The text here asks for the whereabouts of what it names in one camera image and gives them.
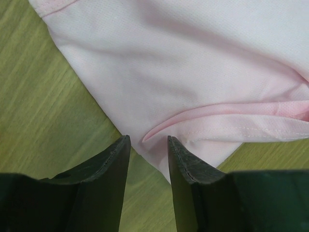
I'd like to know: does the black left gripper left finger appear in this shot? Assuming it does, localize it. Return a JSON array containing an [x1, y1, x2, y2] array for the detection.
[[0, 135, 131, 232]]

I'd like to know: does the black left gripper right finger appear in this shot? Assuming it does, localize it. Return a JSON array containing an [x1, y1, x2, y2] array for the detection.
[[168, 136, 309, 232]]

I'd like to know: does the light pink t-shirt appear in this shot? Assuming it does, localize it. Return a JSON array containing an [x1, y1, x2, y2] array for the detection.
[[30, 0, 309, 178]]

